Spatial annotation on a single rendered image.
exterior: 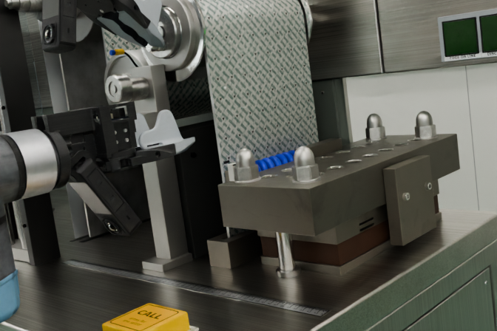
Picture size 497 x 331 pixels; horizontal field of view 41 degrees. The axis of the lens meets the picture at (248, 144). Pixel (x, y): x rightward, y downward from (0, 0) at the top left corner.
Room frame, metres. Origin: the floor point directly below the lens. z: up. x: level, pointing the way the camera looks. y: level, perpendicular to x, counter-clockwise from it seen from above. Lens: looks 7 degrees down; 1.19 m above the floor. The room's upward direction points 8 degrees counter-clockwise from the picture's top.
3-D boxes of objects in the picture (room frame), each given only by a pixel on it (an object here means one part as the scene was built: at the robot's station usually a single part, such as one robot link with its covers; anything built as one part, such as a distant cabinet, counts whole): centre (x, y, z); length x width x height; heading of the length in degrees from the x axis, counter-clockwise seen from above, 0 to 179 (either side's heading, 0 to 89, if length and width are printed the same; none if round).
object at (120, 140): (0.80, 0.19, 1.12); 0.12 x 0.08 x 0.09; 136
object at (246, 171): (0.90, 0.01, 1.05); 0.04 x 0.04 x 0.04
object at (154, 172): (0.99, 0.15, 1.05); 0.06 x 0.05 x 0.31; 136
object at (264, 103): (1.04, -0.04, 1.11); 0.23 x 0.01 x 0.18; 136
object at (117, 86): (0.96, 0.17, 1.18); 0.04 x 0.02 x 0.04; 46
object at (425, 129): (1.07, -0.29, 1.05); 0.04 x 0.04 x 0.04
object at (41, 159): (0.74, 0.25, 1.11); 0.08 x 0.05 x 0.08; 46
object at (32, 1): (1.10, 0.33, 1.33); 0.06 x 0.03 x 0.03; 136
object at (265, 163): (1.02, -0.05, 1.03); 0.21 x 0.04 x 0.03; 136
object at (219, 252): (1.04, -0.03, 0.92); 0.28 x 0.04 x 0.04; 136
